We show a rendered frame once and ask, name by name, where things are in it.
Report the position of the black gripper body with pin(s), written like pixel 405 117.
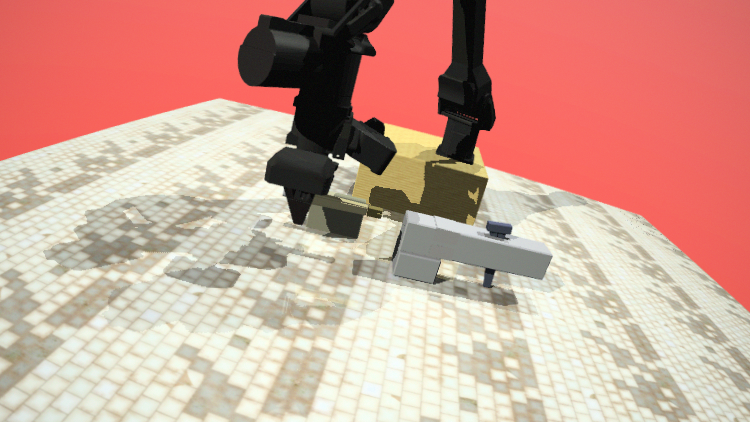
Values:
pixel 318 121

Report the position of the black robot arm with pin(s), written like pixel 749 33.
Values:
pixel 320 47

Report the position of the olive green block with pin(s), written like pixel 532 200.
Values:
pixel 336 221

